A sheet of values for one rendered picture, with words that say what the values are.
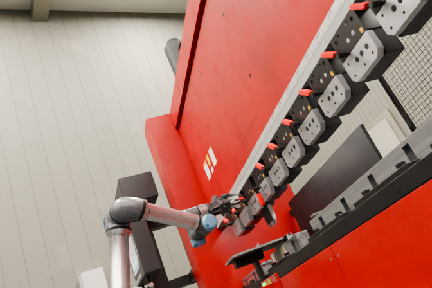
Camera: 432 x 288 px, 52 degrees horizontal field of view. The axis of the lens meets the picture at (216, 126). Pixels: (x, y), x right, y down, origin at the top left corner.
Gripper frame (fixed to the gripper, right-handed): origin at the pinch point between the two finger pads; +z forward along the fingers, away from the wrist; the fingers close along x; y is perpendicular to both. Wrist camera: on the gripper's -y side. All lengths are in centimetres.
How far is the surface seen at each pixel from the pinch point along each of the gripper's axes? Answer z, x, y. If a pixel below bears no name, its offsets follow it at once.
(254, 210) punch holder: 2.5, -4.2, 10.6
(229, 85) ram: 3, 60, 3
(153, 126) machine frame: -14, 22, -118
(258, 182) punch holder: 2.7, 14.3, 20.1
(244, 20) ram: 3, 91, 31
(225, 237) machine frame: 7, -51, -56
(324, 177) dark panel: 57, -7, -7
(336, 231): -8, 25, 97
